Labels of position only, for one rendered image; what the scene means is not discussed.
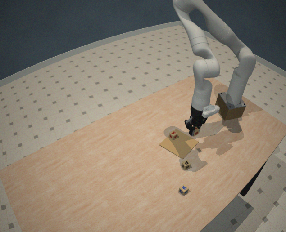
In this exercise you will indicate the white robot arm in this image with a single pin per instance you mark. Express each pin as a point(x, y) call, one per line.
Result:
point(209, 66)

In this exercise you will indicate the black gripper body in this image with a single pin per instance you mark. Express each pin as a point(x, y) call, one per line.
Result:
point(195, 114)

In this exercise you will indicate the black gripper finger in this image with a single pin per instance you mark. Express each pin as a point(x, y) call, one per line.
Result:
point(203, 120)
point(189, 126)

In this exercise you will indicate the tan square mat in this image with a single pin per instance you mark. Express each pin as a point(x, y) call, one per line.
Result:
point(180, 146)

